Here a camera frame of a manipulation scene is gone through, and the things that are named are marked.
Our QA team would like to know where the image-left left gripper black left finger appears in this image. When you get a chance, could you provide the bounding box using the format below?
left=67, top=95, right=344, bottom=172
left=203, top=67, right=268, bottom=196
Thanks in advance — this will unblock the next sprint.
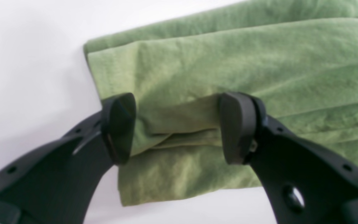
left=0, top=93, right=136, bottom=224

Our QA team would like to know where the olive green T-shirt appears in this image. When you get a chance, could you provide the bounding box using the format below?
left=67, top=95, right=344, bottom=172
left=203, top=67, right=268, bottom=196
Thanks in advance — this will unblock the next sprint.
left=84, top=0, right=358, bottom=207

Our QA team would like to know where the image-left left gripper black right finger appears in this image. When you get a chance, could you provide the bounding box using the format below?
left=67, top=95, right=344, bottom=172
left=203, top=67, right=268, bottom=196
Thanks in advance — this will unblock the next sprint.
left=219, top=92, right=358, bottom=224

